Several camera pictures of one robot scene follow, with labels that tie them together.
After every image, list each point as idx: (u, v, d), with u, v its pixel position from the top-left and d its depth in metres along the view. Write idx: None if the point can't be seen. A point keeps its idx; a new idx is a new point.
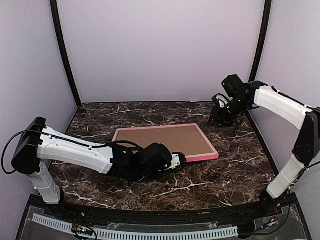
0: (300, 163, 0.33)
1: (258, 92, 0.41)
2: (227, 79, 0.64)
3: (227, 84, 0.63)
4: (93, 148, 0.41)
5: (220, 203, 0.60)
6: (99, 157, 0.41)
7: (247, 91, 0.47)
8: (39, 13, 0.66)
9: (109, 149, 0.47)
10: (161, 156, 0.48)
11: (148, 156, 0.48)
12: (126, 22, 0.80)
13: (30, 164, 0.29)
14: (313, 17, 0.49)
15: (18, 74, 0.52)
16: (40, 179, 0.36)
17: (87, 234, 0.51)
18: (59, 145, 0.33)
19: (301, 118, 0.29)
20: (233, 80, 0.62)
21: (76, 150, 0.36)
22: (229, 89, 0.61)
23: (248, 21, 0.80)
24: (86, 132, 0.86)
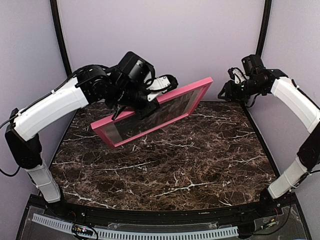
0: (303, 167, 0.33)
1: (276, 81, 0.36)
2: (249, 57, 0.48)
3: (247, 63, 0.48)
4: (57, 90, 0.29)
5: (220, 203, 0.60)
6: (62, 93, 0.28)
7: (266, 78, 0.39)
8: (38, 13, 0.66)
9: (75, 78, 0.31)
10: (141, 61, 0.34)
11: (126, 63, 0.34)
12: (126, 21, 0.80)
13: (26, 152, 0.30)
14: (313, 16, 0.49)
15: (18, 74, 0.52)
16: (39, 174, 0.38)
17: (87, 234, 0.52)
18: (26, 114, 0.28)
19: (313, 122, 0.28)
20: (258, 60, 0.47)
21: (38, 106, 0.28)
22: (248, 69, 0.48)
23: (248, 21, 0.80)
24: (86, 132, 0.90)
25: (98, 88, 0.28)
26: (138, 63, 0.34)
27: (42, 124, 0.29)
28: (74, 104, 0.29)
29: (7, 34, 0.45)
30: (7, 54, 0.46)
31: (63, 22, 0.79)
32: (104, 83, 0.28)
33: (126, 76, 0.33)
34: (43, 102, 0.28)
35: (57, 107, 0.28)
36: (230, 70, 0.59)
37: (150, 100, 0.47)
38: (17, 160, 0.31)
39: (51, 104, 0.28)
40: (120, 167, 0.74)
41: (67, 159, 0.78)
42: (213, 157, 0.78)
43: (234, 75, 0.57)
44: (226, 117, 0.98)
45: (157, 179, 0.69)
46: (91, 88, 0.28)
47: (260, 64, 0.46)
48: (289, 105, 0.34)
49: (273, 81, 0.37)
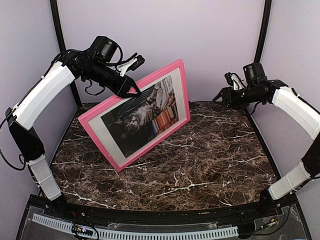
0: (307, 172, 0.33)
1: (277, 91, 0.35)
2: (251, 64, 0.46)
3: (249, 71, 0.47)
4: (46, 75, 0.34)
5: (220, 203, 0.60)
6: (55, 73, 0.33)
7: (267, 89, 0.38)
8: (38, 14, 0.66)
9: (57, 62, 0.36)
10: (111, 41, 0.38)
11: (99, 43, 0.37)
12: (126, 22, 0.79)
13: (30, 141, 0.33)
14: (312, 17, 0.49)
15: (17, 75, 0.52)
16: (41, 167, 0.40)
17: (87, 234, 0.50)
18: (24, 103, 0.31)
19: (316, 129, 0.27)
20: (259, 68, 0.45)
21: (36, 90, 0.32)
22: (250, 78, 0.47)
23: (249, 21, 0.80)
24: (86, 132, 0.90)
25: (80, 63, 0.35)
26: (108, 42, 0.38)
27: (40, 107, 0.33)
28: (63, 81, 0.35)
29: (6, 35, 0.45)
30: (7, 55, 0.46)
31: (63, 22, 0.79)
32: (82, 56, 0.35)
33: (100, 55, 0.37)
34: (39, 85, 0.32)
35: (52, 86, 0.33)
36: (226, 74, 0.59)
37: (123, 74, 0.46)
38: (22, 150, 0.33)
39: (48, 84, 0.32)
40: None
41: (67, 159, 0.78)
42: (213, 157, 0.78)
43: (233, 81, 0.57)
44: (226, 117, 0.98)
45: (157, 179, 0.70)
46: (76, 64, 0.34)
47: (261, 74, 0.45)
48: (292, 114, 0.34)
49: (273, 92, 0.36)
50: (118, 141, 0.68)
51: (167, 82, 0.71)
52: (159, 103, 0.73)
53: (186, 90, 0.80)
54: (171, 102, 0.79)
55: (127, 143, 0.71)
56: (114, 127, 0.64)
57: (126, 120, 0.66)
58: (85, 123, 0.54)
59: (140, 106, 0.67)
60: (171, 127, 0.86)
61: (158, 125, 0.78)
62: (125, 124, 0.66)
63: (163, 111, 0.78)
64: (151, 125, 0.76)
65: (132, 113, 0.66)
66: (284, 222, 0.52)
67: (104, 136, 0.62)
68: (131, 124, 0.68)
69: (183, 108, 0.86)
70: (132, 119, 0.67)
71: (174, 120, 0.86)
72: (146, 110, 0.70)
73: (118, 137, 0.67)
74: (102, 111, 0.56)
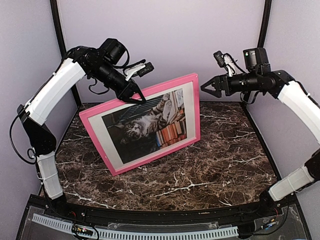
0: (310, 177, 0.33)
1: (286, 88, 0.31)
2: (254, 49, 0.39)
3: (250, 58, 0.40)
4: (57, 71, 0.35)
5: (221, 203, 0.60)
6: (66, 70, 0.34)
7: (274, 82, 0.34)
8: (38, 14, 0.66)
9: (67, 58, 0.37)
10: (120, 44, 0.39)
11: (109, 44, 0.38)
12: (126, 22, 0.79)
13: (42, 138, 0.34)
14: (312, 16, 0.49)
15: (17, 75, 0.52)
16: (50, 163, 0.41)
17: (87, 234, 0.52)
18: (37, 99, 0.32)
19: None
20: (262, 54, 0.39)
21: (47, 86, 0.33)
22: (251, 65, 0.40)
23: (249, 21, 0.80)
24: (86, 132, 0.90)
25: (90, 59, 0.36)
26: (117, 45, 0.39)
27: (51, 103, 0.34)
28: (75, 77, 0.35)
29: (7, 35, 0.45)
30: (8, 55, 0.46)
31: (63, 22, 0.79)
32: (92, 53, 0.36)
33: (108, 55, 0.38)
34: (51, 82, 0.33)
35: (64, 83, 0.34)
36: (217, 55, 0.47)
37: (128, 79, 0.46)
38: (35, 146, 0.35)
39: (59, 80, 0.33)
40: None
41: (67, 159, 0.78)
42: (213, 157, 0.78)
43: (227, 66, 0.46)
44: (226, 117, 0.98)
45: (157, 179, 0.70)
46: (86, 60, 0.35)
47: (264, 61, 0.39)
48: (298, 112, 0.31)
49: (281, 87, 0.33)
50: (117, 146, 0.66)
51: (178, 96, 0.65)
52: (166, 115, 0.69)
53: (198, 106, 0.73)
54: (180, 117, 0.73)
55: (128, 150, 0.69)
56: (115, 130, 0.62)
57: (127, 125, 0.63)
58: (86, 121, 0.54)
59: (145, 114, 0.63)
60: (177, 142, 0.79)
61: (163, 138, 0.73)
62: (126, 130, 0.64)
63: (170, 124, 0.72)
64: (155, 137, 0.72)
65: (135, 120, 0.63)
66: (284, 222, 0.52)
67: (104, 138, 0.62)
68: (132, 131, 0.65)
69: (194, 125, 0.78)
70: (135, 126, 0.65)
71: (181, 136, 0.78)
72: (151, 120, 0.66)
73: (118, 141, 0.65)
74: (104, 112, 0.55)
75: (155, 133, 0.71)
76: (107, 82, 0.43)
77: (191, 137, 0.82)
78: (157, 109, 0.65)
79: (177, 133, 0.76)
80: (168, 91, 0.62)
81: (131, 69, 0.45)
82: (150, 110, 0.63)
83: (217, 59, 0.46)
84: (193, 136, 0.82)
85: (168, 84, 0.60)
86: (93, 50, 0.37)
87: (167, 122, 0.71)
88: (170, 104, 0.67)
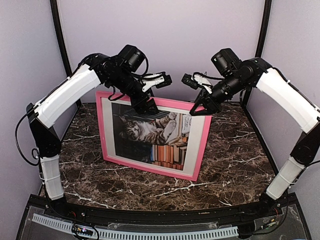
0: (300, 164, 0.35)
1: (269, 78, 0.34)
2: (219, 53, 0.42)
3: (219, 61, 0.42)
4: (72, 76, 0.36)
5: (220, 203, 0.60)
6: (81, 76, 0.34)
7: (251, 70, 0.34)
8: (39, 14, 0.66)
9: (84, 64, 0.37)
10: (139, 52, 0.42)
11: (128, 52, 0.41)
12: (125, 21, 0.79)
13: (46, 140, 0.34)
14: (312, 16, 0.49)
15: (17, 76, 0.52)
16: (52, 166, 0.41)
17: (87, 234, 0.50)
18: (48, 102, 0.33)
19: (309, 122, 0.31)
20: (229, 54, 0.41)
21: (60, 91, 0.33)
22: (222, 68, 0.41)
23: (250, 20, 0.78)
24: (86, 132, 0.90)
25: (106, 69, 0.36)
26: (137, 53, 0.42)
27: (61, 108, 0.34)
28: (87, 85, 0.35)
29: (6, 36, 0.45)
30: (8, 56, 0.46)
31: (63, 22, 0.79)
32: (110, 63, 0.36)
33: (127, 63, 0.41)
34: (64, 87, 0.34)
35: (75, 90, 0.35)
36: (186, 81, 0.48)
37: (145, 90, 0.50)
38: (40, 148, 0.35)
39: (72, 85, 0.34)
40: (120, 167, 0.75)
41: (67, 159, 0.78)
42: (213, 157, 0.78)
43: (203, 85, 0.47)
44: (226, 117, 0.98)
45: (157, 179, 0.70)
46: (103, 69, 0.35)
47: (234, 58, 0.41)
48: (274, 98, 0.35)
49: (260, 75, 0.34)
50: (116, 137, 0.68)
51: (185, 121, 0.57)
52: (167, 133, 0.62)
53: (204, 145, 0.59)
54: (181, 144, 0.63)
55: (122, 145, 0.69)
56: (118, 120, 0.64)
57: (129, 123, 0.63)
58: (99, 100, 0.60)
59: (147, 121, 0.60)
60: (172, 169, 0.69)
61: (157, 155, 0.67)
62: (127, 126, 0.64)
63: (168, 144, 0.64)
64: (150, 149, 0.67)
65: (136, 121, 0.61)
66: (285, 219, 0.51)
67: (108, 123, 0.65)
68: (131, 131, 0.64)
69: (194, 163, 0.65)
70: (135, 127, 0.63)
71: (177, 165, 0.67)
72: (150, 131, 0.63)
73: (117, 131, 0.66)
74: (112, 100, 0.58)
75: (150, 145, 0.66)
76: (126, 89, 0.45)
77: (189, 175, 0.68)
78: (160, 123, 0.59)
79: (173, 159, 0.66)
80: (175, 111, 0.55)
81: (150, 81, 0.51)
82: (153, 120, 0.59)
83: (189, 82, 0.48)
84: (190, 173, 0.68)
85: (178, 103, 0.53)
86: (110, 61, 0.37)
87: (166, 142, 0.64)
88: (174, 126, 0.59)
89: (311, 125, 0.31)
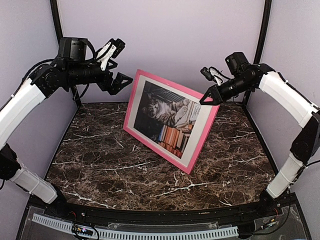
0: (299, 161, 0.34)
1: (267, 77, 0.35)
2: (233, 55, 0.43)
3: (231, 62, 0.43)
4: (15, 93, 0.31)
5: (220, 203, 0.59)
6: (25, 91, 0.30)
7: (254, 73, 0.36)
8: (39, 13, 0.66)
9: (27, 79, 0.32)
10: (76, 39, 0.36)
11: (64, 46, 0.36)
12: (125, 20, 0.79)
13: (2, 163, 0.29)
14: (311, 16, 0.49)
15: (18, 76, 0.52)
16: (25, 178, 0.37)
17: (87, 234, 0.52)
18: None
19: (304, 116, 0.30)
20: (241, 57, 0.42)
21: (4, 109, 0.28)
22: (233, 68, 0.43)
23: (249, 20, 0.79)
24: (86, 132, 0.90)
25: (50, 80, 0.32)
26: (73, 43, 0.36)
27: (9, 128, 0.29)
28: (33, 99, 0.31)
29: (7, 36, 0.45)
30: (8, 56, 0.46)
31: (63, 22, 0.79)
32: (53, 74, 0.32)
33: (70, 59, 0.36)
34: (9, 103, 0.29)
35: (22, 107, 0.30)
36: (203, 71, 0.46)
37: (104, 69, 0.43)
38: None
39: (19, 101, 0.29)
40: (120, 167, 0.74)
41: (67, 159, 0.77)
42: (213, 157, 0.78)
43: (215, 77, 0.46)
44: (226, 117, 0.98)
45: (157, 179, 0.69)
46: (47, 83, 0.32)
47: (245, 61, 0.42)
48: (273, 95, 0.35)
49: (260, 76, 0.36)
50: (139, 111, 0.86)
51: (194, 110, 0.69)
52: (177, 117, 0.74)
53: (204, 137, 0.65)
54: (186, 131, 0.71)
55: (141, 119, 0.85)
56: (146, 97, 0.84)
57: (153, 101, 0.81)
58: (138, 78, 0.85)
59: (166, 102, 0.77)
60: (172, 155, 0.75)
61: (165, 135, 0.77)
62: (150, 104, 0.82)
63: (176, 128, 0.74)
64: (160, 129, 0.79)
65: (159, 100, 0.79)
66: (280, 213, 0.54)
67: (138, 97, 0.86)
68: (152, 108, 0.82)
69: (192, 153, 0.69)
70: (155, 105, 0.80)
71: (177, 151, 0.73)
72: (166, 111, 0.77)
73: (142, 107, 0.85)
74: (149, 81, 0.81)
75: (161, 125, 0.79)
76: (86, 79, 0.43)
77: (184, 168, 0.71)
78: (175, 106, 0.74)
79: (176, 144, 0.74)
80: (189, 98, 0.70)
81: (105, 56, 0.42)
82: (171, 101, 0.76)
83: (205, 73, 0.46)
84: (185, 165, 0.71)
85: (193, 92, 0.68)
86: (54, 69, 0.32)
87: (175, 125, 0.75)
88: (185, 112, 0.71)
89: (306, 119, 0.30)
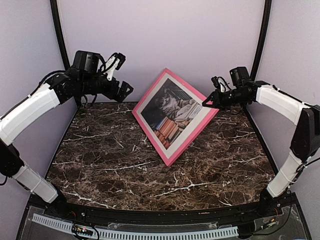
0: (297, 158, 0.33)
1: (260, 90, 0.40)
2: (237, 69, 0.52)
3: (235, 75, 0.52)
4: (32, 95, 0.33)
5: (220, 203, 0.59)
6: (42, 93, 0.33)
7: (250, 90, 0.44)
8: (39, 13, 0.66)
9: (44, 84, 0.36)
10: (90, 54, 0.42)
11: (79, 59, 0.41)
12: (125, 20, 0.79)
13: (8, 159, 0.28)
14: (311, 16, 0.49)
15: (19, 76, 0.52)
16: (27, 176, 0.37)
17: (87, 234, 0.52)
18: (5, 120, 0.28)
19: (296, 114, 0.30)
20: (243, 72, 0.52)
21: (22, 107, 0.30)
22: (235, 80, 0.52)
23: (249, 20, 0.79)
24: (86, 132, 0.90)
25: (66, 88, 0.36)
26: (88, 56, 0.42)
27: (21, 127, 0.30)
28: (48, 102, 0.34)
29: (7, 37, 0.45)
30: (9, 56, 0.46)
31: (63, 22, 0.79)
32: (69, 83, 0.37)
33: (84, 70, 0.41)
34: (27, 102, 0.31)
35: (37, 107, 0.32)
36: (213, 78, 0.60)
37: (110, 79, 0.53)
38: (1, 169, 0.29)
39: (36, 101, 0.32)
40: (120, 167, 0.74)
41: (67, 159, 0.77)
42: (213, 157, 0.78)
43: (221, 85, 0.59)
44: (226, 117, 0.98)
45: (157, 179, 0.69)
46: (63, 90, 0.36)
47: (246, 76, 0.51)
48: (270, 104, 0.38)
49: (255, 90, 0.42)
50: (150, 102, 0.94)
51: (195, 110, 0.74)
52: (180, 113, 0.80)
53: (195, 135, 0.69)
54: (181, 126, 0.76)
55: (149, 108, 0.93)
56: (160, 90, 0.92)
57: (165, 96, 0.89)
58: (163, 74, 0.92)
59: (176, 98, 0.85)
60: (161, 145, 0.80)
61: (162, 126, 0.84)
62: (162, 97, 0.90)
63: (173, 123, 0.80)
64: (161, 119, 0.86)
65: (170, 95, 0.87)
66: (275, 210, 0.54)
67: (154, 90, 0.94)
68: (163, 101, 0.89)
69: (178, 146, 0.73)
70: (166, 99, 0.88)
71: (166, 142, 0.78)
72: (174, 106, 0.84)
73: (154, 98, 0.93)
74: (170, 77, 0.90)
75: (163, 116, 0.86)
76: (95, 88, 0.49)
77: (167, 161, 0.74)
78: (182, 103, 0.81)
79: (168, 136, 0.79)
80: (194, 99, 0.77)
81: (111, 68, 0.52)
82: (180, 99, 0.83)
83: (214, 80, 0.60)
84: (168, 157, 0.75)
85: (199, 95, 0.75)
86: (71, 80, 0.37)
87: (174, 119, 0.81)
88: (188, 109, 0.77)
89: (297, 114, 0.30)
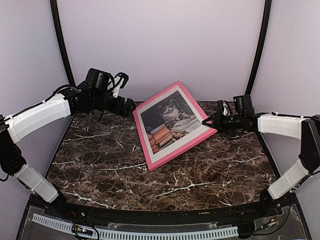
0: (305, 169, 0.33)
1: (259, 119, 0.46)
2: (241, 97, 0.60)
3: (238, 102, 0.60)
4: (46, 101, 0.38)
5: (220, 203, 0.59)
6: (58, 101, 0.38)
7: (250, 123, 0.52)
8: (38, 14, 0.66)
9: (58, 94, 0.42)
10: (102, 73, 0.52)
11: (92, 78, 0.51)
12: (125, 21, 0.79)
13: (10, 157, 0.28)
14: (312, 16, 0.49)
15: (19, 77, 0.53)
16: (29, 175, 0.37)
17: (87, 234, 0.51)
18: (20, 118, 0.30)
19: (298, 127, 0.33)
20: (247, 102, 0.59)
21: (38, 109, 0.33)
22: (239, 108, 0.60)
23: (249, 20, 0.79)
24: (86, 132, 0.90)
25: (78, 101, 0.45)
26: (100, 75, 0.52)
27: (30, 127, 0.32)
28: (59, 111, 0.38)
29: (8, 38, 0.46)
30: (9, 58, 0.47)
31: (63, 22, 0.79)
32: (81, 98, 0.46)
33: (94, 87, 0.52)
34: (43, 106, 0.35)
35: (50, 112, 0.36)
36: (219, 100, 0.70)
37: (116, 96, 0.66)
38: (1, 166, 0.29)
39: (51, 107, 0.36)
40: (120, 167, 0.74)
41: (67, 159, 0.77)
42: (213, 157, 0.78)
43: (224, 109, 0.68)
44: None
45: (157, 179, 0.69)
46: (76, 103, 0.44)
47: (248, 106, 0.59)
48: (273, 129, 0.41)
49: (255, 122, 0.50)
50: (155, 105, 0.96)
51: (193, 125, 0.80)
52: (178, 123, 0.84)
53: (186, 148, 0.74)
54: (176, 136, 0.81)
55: (152, 112, 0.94)
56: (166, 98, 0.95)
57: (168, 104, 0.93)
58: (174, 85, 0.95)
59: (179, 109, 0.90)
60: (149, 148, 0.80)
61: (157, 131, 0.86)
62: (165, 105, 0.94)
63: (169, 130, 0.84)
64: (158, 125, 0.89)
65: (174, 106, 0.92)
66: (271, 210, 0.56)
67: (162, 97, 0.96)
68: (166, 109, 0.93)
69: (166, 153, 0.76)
70: (169, 107, 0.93)
71: (156, 146, 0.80)
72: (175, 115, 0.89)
73: (158, 104, 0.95)
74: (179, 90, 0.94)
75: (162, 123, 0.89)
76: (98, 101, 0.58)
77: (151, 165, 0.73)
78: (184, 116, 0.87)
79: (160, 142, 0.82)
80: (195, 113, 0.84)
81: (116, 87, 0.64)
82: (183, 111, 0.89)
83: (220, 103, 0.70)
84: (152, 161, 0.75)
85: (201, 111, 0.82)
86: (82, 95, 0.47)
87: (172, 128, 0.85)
88: (186, 123, 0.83)
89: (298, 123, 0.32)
